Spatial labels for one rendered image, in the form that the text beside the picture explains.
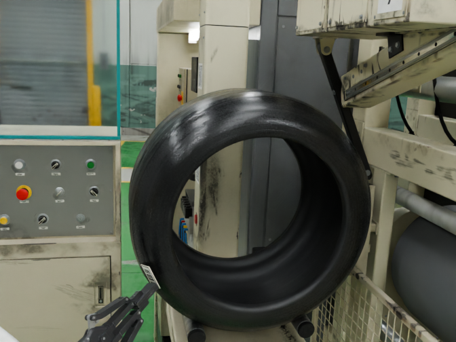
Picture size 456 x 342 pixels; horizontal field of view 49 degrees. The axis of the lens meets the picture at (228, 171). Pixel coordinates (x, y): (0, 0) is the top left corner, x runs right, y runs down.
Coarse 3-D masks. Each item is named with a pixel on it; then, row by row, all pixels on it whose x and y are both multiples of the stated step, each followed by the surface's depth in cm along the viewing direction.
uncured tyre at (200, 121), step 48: (240, 96) 113; (288, 96) 116; (144, 144) 128; (192, 144) 108; (288, 144) 142; (336, 144) 114; (144, 192) 110; (336, 192) 142; (144, 240) 112; (288, 240) 149; (336, 240) 137; (192, 288) 114; (240, 288) 145; (288, 288) 139; (336, 288) 125
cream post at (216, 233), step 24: (216, 0) 140; (240, 0) 141; (216, 24) 141; (240, 24) 143; (216, 48) 143; (240, 48) 144; (216, 72) 144; (240, 72) 146; (240, 144) 150; (216, 168) 151; (240, 168) 152; (216, 192) 152; (240, 192) 154; (216, 216) 154; (216, 240) 156
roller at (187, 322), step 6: (186, 318) 127; (186, 324) 125; (192, 324) 123; (198, 324) 123; (186, 330) 123; (192, 330) 120; (198, 330) 120; (192, 336) 120; (198, 336) 120; (204, 336) 121
